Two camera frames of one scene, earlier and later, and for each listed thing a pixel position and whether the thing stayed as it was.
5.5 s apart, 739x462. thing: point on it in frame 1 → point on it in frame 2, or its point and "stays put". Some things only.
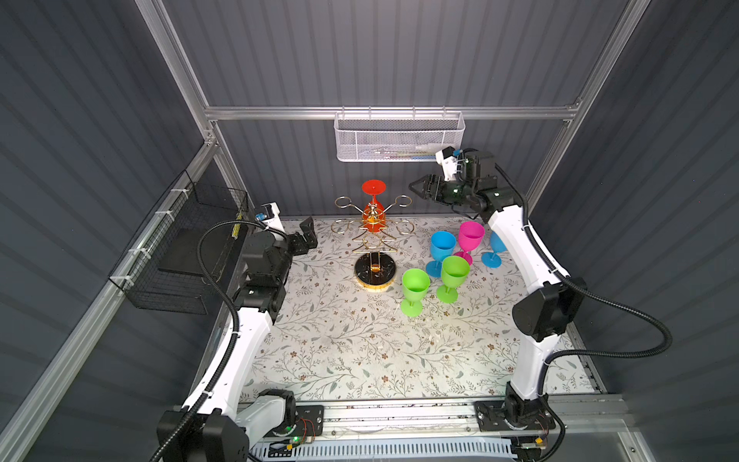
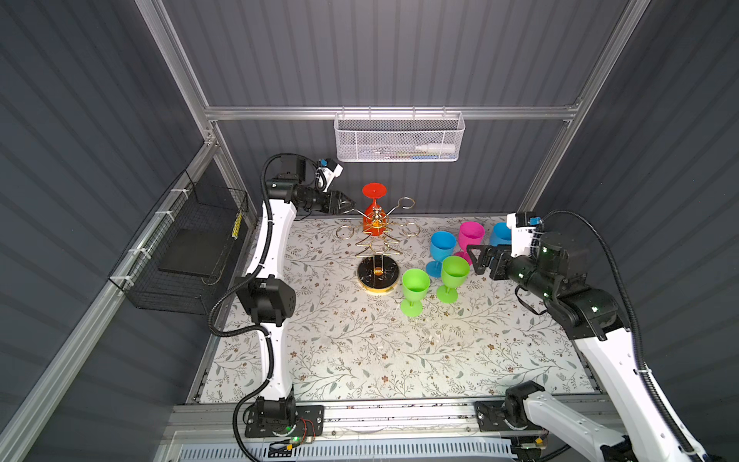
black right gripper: (430, 183) → (499, 255)
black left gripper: (298, 247) → (333, 201)
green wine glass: (454, 272) stays put
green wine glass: (416, 284) stays put
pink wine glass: (471, 235) stays put
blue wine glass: (442, 246) stays put
